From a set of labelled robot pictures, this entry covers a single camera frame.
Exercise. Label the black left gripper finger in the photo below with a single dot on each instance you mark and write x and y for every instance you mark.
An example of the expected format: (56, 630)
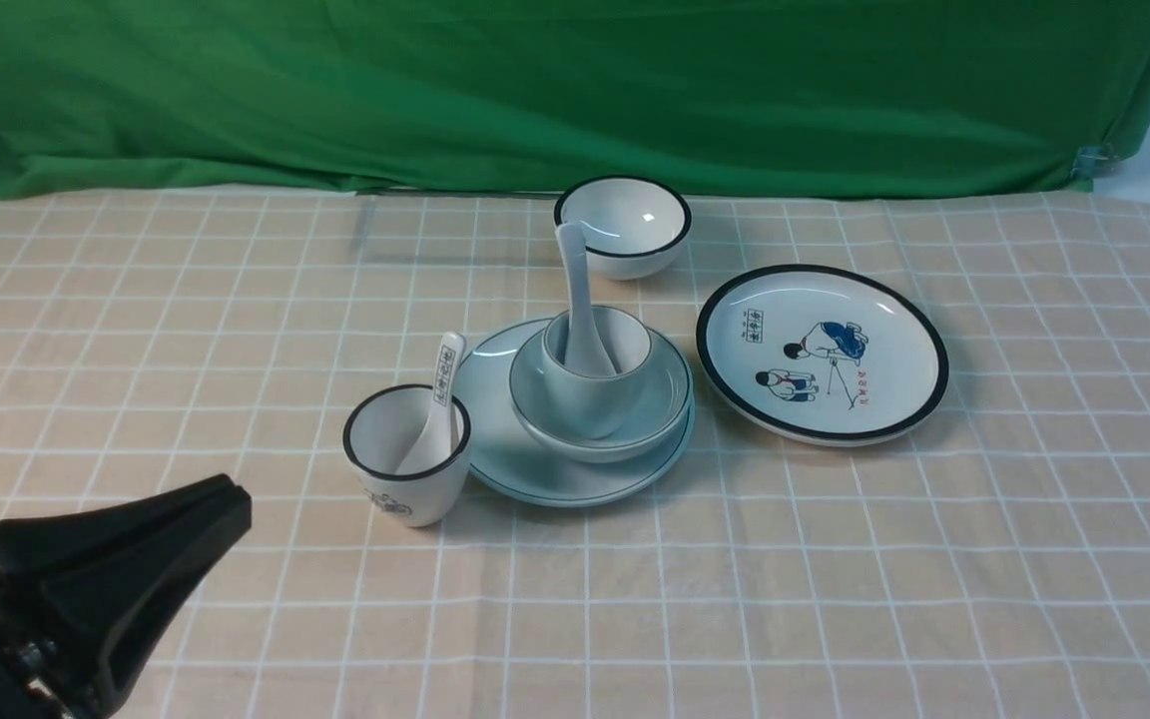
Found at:
(86, 597)

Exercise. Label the pale blue cup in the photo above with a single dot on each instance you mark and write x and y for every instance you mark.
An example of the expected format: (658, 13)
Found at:
(593, 407)

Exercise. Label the plain white spoon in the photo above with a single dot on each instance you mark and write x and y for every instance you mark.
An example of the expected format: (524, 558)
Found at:
(580, 320)

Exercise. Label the pale blue bowl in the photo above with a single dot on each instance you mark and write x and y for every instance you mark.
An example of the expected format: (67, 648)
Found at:
(656, 414)

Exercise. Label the white black-rimmed cup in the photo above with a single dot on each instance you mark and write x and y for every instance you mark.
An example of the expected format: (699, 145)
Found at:
(379, 434)

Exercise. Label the white patterned spoon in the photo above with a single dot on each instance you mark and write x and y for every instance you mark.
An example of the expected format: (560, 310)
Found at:
(437, 439)

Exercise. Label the pale blue plate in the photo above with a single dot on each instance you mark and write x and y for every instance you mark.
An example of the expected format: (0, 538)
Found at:
(506, 458)

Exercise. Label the green backdrop cloth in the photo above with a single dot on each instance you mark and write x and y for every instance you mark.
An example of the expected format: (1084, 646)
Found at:
(817, 99)

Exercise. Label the white black-rimmed bowl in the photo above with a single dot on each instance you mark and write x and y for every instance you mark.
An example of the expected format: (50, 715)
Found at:
(633, 227)

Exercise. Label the white black-rimmed picture plate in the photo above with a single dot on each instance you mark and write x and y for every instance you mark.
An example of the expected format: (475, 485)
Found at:
(820, 355)

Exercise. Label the metal clip on backdrop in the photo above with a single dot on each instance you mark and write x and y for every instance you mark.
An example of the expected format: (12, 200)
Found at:
(1093, 162)

